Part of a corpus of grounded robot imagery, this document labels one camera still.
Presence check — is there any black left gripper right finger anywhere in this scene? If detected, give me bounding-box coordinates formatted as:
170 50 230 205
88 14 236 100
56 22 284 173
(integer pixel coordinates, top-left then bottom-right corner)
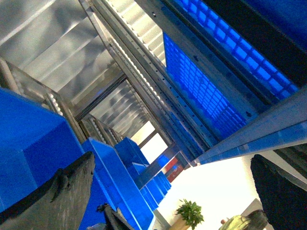
250 154 307 230

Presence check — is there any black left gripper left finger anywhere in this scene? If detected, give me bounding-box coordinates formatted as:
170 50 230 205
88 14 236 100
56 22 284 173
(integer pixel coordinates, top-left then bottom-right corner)
0 151 95 230

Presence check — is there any red mushroom push button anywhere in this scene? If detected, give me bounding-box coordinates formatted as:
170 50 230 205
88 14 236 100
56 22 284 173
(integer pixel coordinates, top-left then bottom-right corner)
86 203 133 230

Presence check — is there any blue bin with buttons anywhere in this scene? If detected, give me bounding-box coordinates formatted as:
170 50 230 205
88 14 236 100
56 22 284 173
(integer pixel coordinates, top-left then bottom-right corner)
0 89 86 212

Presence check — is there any woman in green jacket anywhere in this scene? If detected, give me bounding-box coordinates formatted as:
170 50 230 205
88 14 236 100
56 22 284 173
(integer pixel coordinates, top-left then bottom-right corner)
218 209 269 230

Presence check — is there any green potted plant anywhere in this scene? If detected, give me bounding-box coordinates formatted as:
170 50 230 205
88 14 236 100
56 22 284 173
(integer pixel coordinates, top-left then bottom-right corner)
176 199 204 230

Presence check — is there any blue crate overhead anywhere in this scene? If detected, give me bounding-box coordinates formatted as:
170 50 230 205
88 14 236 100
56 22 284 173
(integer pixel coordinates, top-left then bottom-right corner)
163 33 247 139

